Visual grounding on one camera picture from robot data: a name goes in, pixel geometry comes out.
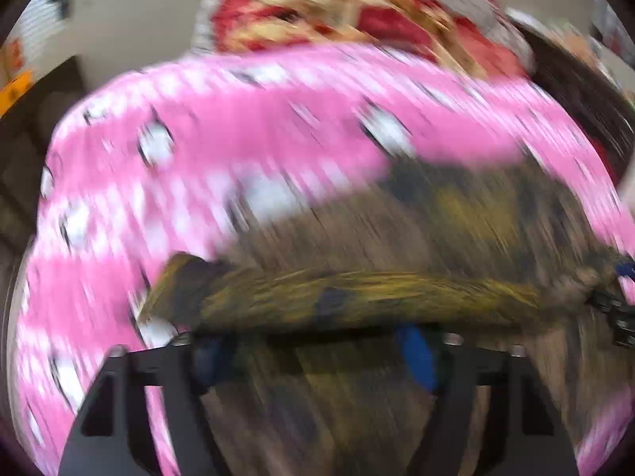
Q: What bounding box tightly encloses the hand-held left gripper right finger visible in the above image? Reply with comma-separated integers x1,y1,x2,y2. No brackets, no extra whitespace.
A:
397,324,579,476

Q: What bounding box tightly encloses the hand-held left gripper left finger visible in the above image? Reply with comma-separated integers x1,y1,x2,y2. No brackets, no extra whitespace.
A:
58,332,239,476

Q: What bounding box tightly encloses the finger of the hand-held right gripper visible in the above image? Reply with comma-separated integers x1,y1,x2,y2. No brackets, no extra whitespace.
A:
585,263,635,348

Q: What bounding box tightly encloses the brown patterned garment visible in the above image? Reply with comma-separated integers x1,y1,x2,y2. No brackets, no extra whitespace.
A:
136,154,635,476

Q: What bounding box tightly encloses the red cloth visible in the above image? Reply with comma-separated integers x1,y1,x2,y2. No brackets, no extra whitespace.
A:
593,139,616,179

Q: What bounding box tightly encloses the dark carved wooden headboard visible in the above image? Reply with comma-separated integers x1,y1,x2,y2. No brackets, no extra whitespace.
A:
506,10,635,184

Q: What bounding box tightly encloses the pink penguin print blanket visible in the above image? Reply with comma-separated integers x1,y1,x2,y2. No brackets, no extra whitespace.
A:
12,42,626,476

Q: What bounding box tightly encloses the dark wooden cabinet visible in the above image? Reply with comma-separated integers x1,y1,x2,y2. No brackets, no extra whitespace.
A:
0,57,85,259

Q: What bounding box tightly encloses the orange object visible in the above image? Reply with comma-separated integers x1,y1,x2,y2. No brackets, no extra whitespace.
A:
0,69,35,115

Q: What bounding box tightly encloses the red floral blanket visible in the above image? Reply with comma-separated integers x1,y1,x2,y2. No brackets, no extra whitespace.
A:
208,0,529,80

